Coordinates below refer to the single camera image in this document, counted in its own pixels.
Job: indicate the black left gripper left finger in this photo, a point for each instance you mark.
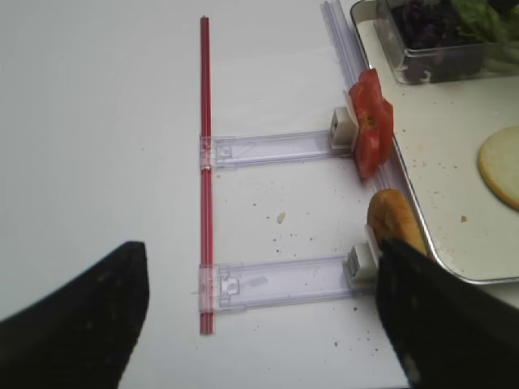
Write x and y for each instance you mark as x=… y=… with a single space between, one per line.
x=83 y=334

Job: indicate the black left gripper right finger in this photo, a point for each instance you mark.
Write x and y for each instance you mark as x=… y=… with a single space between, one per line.
x=445 y=332

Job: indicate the white pusher block tomato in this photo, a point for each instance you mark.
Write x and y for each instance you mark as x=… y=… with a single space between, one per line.
x=343 y=131

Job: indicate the tomato slices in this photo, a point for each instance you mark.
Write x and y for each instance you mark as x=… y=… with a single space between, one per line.
x=375 y=119

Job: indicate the green lettuce in container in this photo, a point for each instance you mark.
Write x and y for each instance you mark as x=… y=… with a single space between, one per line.
x=494 y=25

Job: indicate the white pusher block bun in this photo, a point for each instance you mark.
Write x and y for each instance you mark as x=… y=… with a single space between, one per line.
x=361 y=266

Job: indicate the standing bun half left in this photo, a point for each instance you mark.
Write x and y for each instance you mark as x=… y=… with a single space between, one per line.
x=390 y=216

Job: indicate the bottom bun slice on tray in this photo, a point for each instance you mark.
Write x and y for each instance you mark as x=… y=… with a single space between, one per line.
x=498 y=165

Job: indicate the silver metal tray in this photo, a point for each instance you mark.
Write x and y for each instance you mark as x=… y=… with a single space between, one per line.
x=439 y=129

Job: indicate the left red rod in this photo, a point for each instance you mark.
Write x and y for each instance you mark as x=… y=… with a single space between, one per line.
x=206 y=205

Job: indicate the clear plastic container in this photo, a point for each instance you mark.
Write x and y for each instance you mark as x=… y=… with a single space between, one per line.
x=394 y=47

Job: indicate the purple cabbage shreds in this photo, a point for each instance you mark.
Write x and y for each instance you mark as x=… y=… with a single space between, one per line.
x=425 y=26

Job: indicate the lower left clear rail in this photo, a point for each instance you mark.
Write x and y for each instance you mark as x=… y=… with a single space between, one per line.
x=241 y=286

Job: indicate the clear rail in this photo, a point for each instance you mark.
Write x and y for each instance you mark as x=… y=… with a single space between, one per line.
x=241 y=286
x=225 y=152

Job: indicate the upper left clear rail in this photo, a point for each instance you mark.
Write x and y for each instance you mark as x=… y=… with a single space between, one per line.
x=225 y=152

